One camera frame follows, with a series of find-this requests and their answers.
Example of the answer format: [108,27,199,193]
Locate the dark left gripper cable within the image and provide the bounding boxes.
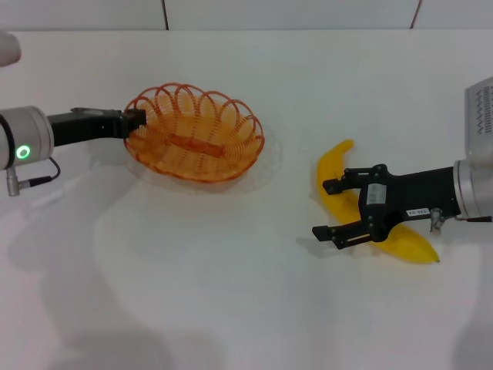
[17,156,62,189]

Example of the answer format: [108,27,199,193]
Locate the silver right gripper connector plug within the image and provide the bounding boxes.
[429,207,444,236]

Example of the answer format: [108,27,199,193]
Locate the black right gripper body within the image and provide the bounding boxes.
[357,163,461,244]

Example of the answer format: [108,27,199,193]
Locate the dark right gripper cable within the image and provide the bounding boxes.
[442,214,493,224]

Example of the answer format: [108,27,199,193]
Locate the orange woven plastic basket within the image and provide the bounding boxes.
[122,82,266,184]

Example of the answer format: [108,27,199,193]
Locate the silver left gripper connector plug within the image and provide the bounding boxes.
[5,167,20,197]

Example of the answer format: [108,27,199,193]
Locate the dark gripper cable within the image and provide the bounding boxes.
[17,156,62,189]
[442,214,493,224]

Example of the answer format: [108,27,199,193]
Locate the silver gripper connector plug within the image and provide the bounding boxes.
[429,207,444,236]
[5,167,20,197]

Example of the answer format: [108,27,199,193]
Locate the yellow banana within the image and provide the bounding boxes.
[316,139,441,266]

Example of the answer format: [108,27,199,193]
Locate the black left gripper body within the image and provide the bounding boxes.
[48,107,126,150]

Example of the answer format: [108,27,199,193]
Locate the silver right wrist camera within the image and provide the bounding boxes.
[464,76,493,163]

